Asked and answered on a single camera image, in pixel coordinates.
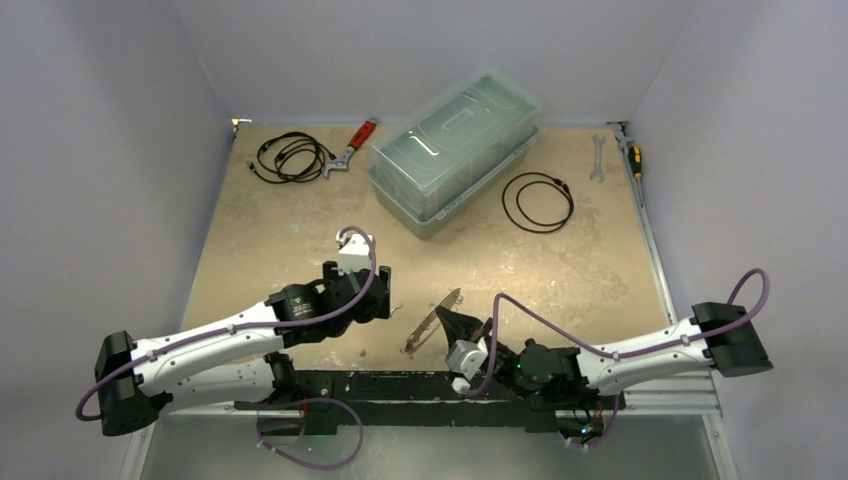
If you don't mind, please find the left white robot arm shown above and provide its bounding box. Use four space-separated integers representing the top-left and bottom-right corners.
76 261 392 437

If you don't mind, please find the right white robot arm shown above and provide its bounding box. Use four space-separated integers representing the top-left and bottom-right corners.
434 302 774 407

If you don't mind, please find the clear plastic storage box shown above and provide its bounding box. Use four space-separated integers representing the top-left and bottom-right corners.
366 70 541 240

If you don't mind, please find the silver open-end spanner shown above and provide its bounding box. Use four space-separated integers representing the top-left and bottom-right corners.
590 135 605 183

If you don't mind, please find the yellow black screwdriver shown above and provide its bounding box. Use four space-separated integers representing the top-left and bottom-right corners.
628 145 642 182

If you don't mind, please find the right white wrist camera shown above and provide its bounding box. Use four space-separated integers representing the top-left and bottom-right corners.
445 339 488 394

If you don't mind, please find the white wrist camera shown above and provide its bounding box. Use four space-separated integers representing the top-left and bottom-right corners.
336 230 374 273
445 339 488 394

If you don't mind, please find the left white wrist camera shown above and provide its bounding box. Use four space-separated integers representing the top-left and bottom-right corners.
336 230 374 273

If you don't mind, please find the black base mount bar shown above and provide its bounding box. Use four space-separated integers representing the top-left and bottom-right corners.
234 370 625 435

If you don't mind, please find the red handled adjustable wrench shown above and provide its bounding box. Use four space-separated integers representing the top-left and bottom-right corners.
321 117 379 179

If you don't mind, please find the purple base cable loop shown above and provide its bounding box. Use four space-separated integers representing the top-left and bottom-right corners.
256 397 366 472

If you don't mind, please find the tangled black cable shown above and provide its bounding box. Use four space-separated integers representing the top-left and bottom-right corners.
247 131 337 185

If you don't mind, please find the coiled black cable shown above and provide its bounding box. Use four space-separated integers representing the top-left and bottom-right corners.
501 172 575 234

